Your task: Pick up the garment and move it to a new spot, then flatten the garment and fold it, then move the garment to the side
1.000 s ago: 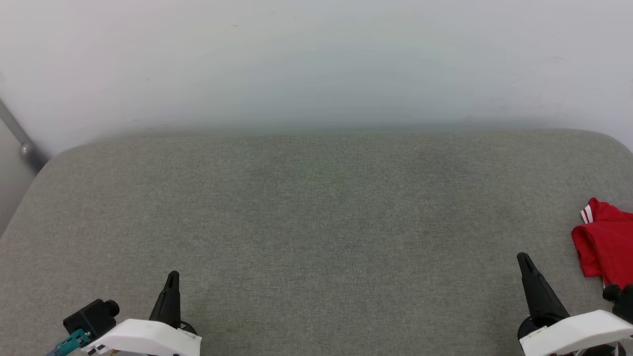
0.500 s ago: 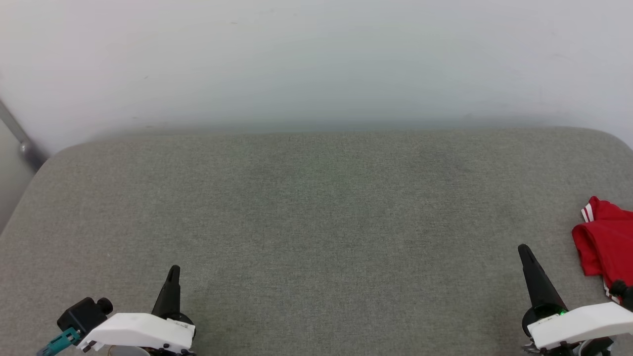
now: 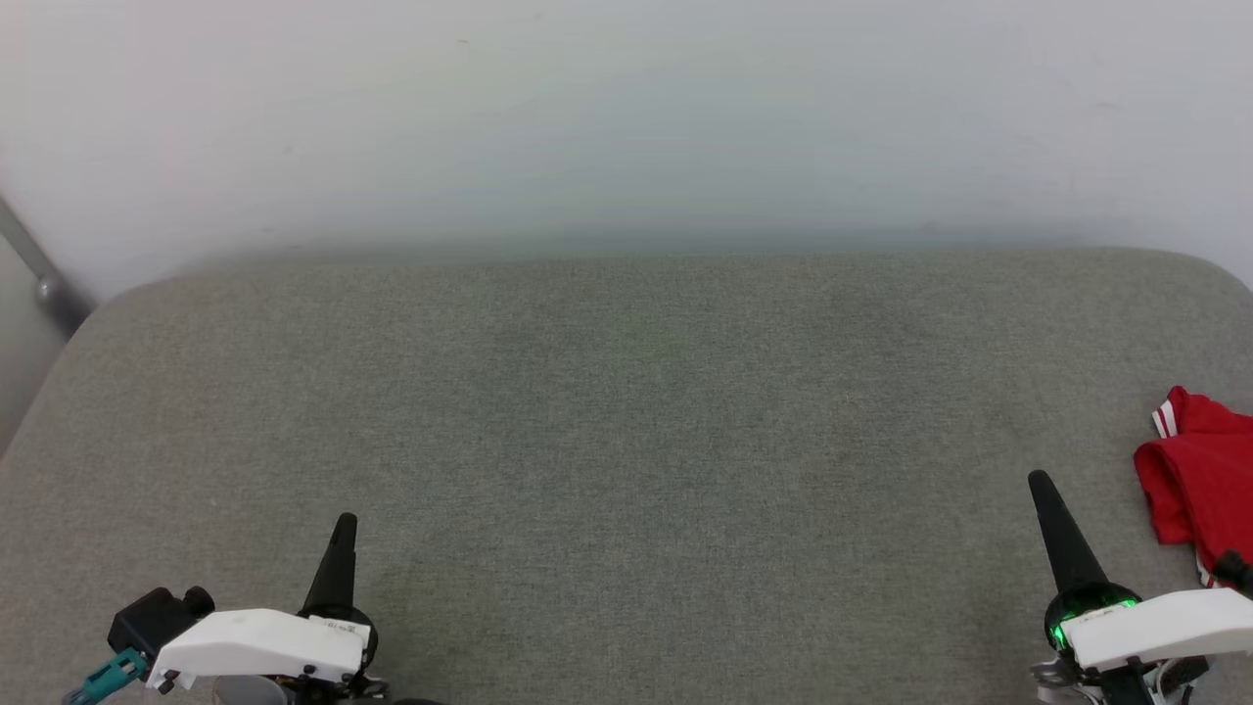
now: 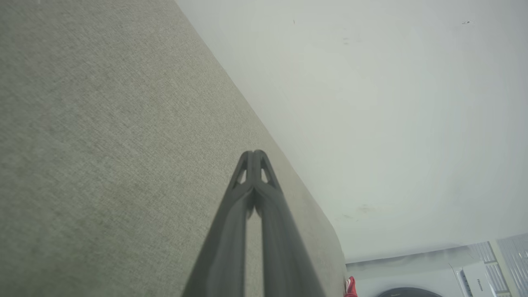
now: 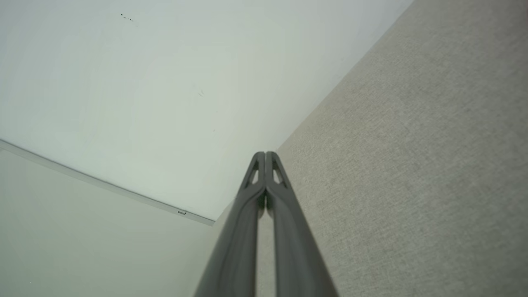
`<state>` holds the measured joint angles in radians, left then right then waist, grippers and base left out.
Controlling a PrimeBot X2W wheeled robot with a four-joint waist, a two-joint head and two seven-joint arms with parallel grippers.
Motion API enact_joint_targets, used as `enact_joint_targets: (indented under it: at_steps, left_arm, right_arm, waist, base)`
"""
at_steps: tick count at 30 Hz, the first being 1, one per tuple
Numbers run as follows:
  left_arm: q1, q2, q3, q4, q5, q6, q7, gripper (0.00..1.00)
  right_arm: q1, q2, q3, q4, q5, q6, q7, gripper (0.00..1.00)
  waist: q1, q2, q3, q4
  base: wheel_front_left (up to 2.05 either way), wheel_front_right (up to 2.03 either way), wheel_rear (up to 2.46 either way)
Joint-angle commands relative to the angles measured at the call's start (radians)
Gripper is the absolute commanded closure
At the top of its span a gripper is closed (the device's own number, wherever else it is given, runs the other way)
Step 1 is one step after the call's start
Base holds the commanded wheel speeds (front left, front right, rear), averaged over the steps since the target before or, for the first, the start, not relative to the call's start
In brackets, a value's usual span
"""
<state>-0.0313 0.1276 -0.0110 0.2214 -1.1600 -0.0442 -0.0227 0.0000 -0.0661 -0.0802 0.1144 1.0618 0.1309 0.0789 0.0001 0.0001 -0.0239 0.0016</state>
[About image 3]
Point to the grey metal rail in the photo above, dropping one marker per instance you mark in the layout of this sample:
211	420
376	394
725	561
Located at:
44	284

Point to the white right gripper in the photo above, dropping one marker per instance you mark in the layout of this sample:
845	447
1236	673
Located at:
1165	627

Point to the red basketball jersey number 23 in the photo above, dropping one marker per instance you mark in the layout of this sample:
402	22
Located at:
1204	470

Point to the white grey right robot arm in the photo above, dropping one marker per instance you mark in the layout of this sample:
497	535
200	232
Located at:
1126	685

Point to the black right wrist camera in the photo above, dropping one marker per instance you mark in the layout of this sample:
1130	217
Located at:
1235	568

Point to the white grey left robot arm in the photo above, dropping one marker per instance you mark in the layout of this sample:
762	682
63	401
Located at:
294	691

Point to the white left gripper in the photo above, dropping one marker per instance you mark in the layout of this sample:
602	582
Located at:
264	641

